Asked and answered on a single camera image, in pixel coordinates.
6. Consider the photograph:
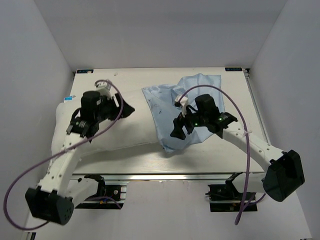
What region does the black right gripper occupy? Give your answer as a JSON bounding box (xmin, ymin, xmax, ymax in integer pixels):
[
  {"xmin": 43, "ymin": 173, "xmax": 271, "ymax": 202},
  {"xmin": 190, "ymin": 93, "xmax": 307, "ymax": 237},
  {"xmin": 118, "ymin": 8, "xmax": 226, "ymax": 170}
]
[{"xmin": 170, "ymin": 104, "xmax": 208, "ymax": 140}]

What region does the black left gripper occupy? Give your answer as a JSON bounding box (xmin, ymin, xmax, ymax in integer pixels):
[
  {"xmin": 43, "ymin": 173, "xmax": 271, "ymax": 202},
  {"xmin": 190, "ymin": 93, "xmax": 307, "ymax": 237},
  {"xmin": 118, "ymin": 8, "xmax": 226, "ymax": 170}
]
[{"xmin": 94, "ymin": 92, "xmax": 135, "ymax": 123}]

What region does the white pillow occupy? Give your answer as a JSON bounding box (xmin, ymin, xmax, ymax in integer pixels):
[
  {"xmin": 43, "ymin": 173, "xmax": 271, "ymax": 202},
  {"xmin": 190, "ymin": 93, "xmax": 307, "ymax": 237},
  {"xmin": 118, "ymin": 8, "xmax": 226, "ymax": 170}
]
[{"xmin": 51, "ymin": 89, "xmax": 159, "ymax": 156}]

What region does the light blue pillowcase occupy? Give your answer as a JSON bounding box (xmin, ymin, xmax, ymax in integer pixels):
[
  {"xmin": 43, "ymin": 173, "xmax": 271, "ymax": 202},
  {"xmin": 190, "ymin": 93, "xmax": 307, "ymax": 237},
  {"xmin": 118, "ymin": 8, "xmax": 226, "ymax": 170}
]
[{"xmin": 142, "ymin": 73, "xmax": 222, "ymax": 153}]

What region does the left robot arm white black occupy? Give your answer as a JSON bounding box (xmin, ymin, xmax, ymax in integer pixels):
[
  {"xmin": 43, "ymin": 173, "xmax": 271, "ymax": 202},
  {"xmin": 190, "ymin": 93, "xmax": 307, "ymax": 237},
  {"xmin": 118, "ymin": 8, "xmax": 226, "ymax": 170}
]
[{"xmin": 25, "ymin": 91, "xmax": 135, "ymax": 225}]

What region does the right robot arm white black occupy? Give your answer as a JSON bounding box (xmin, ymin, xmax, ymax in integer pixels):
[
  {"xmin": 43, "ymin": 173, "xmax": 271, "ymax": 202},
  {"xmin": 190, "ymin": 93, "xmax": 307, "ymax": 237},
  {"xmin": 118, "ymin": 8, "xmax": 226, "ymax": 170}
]
[{"xmin": 170, "ymin": 94, "xmax": 305, "ymax": 202}]

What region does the blue pillow tag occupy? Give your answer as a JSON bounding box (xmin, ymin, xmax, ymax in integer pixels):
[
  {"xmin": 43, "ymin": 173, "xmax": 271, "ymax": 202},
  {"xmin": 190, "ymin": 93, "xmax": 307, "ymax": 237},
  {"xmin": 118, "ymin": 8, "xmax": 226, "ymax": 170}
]
[{"xmin": 63, "ymin": 95, "xmax": 76, "ymax": 102}]

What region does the blue sticker right corner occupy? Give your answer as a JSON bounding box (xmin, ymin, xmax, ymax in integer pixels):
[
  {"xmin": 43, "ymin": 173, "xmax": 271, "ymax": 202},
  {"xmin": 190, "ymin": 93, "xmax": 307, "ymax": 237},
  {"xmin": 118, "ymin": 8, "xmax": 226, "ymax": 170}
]
[{"xmin": 224, "ymin": 67, "xmax": 243, "ymax": 72}]

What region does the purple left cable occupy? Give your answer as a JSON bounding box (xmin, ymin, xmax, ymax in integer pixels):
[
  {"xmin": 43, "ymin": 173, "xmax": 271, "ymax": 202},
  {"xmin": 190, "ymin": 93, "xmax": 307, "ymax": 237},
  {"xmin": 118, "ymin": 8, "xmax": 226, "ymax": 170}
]
[{"xmin": 3, "ymin": 79, "xmax": 125, "ymax": 230}]

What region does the purple cable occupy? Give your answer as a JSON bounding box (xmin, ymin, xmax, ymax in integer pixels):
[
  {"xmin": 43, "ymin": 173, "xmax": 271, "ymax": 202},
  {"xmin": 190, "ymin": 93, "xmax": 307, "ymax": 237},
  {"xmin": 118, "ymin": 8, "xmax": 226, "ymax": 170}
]
[
  {"xmin": 3, "ymin": 79, "xmax": 125, "ymax": 230},
  {"xmin": 178, "ymin": 85, "xmax": 266, "ymax": 226}
]

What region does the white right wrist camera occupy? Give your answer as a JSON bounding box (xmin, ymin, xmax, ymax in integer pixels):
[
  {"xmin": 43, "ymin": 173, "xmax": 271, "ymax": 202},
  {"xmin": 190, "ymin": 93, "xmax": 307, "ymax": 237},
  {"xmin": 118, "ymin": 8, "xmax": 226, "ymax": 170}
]
[{"xmin": 174, "ymin": 95, "xmax": 189, "ymax": 117}]

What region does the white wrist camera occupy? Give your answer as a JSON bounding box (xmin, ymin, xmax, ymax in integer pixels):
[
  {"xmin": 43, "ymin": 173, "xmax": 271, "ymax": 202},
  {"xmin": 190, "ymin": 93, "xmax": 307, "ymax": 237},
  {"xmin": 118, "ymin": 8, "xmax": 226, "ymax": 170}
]
[
  {"xmin": 174, "ymin": 95, "xmax": 189, "ymax": 117},
  {"xmin": 94, "ymin": 79, "xmax": 112, "ymax": 98}
]

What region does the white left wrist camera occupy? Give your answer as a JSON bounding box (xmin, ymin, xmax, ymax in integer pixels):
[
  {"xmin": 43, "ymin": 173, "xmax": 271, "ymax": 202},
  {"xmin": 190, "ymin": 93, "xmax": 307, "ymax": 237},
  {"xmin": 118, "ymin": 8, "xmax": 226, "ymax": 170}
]
[{"xmin": 94, "ymin": 79, "xmax": 112, "ymax": 98}]

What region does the aluminium table front rail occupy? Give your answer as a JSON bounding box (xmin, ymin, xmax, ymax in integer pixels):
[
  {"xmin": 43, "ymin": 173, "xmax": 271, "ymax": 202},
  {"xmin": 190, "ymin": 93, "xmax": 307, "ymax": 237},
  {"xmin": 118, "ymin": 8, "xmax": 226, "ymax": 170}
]
[{"xmin": 69, "ymin": 172, "xmax": 266, "ymax": 182}]

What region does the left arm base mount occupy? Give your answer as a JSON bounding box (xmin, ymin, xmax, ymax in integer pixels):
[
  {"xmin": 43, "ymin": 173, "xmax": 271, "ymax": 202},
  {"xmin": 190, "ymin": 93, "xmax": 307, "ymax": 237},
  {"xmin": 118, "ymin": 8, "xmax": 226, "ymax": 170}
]
[{"xmin": 75, "ymin": 174, "xmax": 127, "ymax": 210}]

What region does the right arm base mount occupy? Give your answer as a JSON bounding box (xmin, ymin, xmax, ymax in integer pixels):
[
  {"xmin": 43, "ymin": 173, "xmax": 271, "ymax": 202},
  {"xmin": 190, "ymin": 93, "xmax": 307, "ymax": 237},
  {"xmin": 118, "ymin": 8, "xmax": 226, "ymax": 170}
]
[{"xmin": 205, "ymin": 172, "xmax": 243, "ymax": 213}]

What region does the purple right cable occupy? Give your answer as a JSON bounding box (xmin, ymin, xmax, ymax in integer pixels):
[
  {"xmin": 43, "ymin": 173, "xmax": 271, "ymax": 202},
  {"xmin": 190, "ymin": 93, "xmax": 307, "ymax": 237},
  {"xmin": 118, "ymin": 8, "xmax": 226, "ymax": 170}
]
[{"xmin": 178, "ymin": 85, "xmax": 266, "ymax": 226}]

